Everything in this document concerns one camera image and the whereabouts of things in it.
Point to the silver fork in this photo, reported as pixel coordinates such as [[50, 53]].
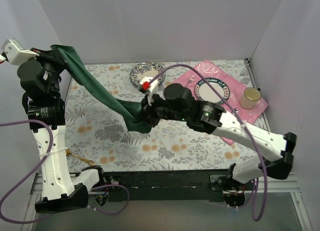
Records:
[[190, 80]]

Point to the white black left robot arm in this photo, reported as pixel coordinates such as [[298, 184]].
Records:
[[39, 75]]

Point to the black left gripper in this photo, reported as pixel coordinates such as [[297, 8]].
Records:
[[46, 55]]

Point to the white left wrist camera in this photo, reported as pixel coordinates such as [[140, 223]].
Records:
[[14, 53]]

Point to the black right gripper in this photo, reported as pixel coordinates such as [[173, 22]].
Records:
[[146, 113]]

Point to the pink rose placemat cloth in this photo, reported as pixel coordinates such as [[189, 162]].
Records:
[[230, 79]]

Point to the cream enamel mug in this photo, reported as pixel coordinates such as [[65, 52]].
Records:
[[250, 97]]

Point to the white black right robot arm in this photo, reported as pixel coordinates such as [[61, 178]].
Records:
[[178, 104]]

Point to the dark green cloth napkin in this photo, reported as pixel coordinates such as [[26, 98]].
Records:
[[127, 109]]

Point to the silver spoon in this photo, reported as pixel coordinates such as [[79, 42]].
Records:
[[235, 111]]

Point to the blue floral ceramic plate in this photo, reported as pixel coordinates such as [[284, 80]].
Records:
[[145, 69]]

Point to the green rimmed white plate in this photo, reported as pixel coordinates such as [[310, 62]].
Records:
[[204, 93]]

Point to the aluminium frame rail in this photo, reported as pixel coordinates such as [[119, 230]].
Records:
[[285, 211]]

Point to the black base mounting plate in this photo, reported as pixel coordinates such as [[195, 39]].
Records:
[[175, 185]]

